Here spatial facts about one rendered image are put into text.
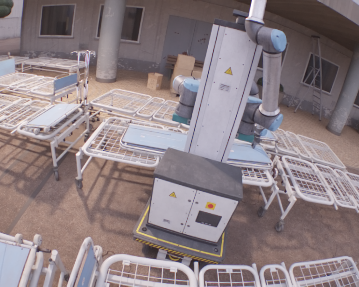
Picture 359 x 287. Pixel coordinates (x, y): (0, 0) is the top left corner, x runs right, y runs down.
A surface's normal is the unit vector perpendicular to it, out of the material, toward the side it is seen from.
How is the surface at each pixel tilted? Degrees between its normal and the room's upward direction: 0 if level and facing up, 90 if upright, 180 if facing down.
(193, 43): 90
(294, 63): 90
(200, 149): 90
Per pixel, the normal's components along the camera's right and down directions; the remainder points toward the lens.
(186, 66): 0.11, 0.50
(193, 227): -0.22, 0.44
